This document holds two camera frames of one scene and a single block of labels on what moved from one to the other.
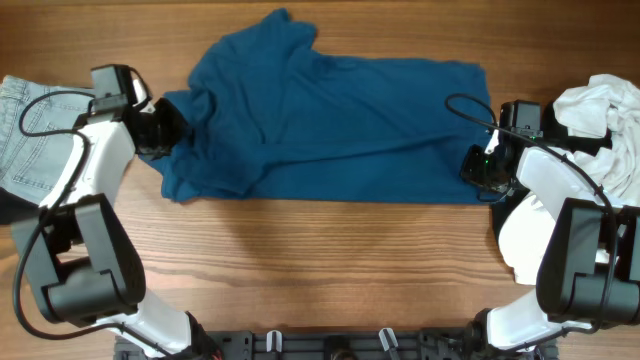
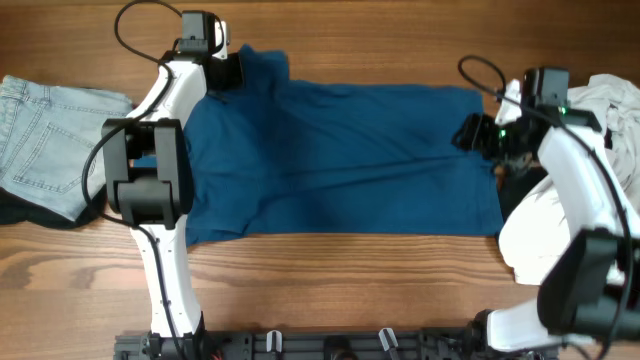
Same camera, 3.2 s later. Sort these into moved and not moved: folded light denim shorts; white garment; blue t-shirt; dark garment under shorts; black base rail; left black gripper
Moved: left black gripper; blue t-shirt
Not moved: folded light denim shorts; dark garment under shorts; black base rail; white garment
